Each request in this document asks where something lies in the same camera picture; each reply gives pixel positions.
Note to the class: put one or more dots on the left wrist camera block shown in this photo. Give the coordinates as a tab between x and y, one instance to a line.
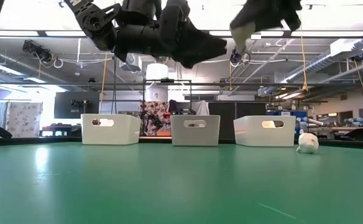
175	12

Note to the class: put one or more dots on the circle patterned curtain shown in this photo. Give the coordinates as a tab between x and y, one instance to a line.
155	109

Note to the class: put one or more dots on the background black robot arm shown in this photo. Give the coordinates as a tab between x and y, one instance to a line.
148	121

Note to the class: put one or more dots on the black ceiling camera cluster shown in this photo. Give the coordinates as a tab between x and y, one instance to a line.
37	49

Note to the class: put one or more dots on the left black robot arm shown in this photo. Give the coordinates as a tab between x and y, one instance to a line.
91	21

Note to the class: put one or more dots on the white sign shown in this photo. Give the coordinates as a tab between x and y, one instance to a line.
156	93

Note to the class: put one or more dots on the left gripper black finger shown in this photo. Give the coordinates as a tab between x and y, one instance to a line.
200	46
189	63

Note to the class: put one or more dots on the black curtain partition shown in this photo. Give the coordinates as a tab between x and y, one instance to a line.
228	109

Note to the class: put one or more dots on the white hanging cylinder lamp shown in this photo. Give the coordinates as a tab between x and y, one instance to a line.
156	71

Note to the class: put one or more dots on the floral curtain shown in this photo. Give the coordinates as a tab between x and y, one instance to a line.
23	119

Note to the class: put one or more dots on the white sheet curtain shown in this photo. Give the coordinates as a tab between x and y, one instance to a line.
201	107

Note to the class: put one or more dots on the white ceiling light strip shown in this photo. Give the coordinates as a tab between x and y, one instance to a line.
16	33
327	33
65	33

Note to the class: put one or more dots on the wooden top workbench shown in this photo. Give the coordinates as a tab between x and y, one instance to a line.
361	128

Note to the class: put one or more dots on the black wall board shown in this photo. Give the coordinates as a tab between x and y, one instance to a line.
63	105

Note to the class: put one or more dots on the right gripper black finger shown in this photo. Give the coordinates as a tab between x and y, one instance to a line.
259	12

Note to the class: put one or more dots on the small red round object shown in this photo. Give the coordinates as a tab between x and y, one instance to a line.
96	122

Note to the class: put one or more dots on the large silver air duct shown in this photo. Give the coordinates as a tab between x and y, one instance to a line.
324	59

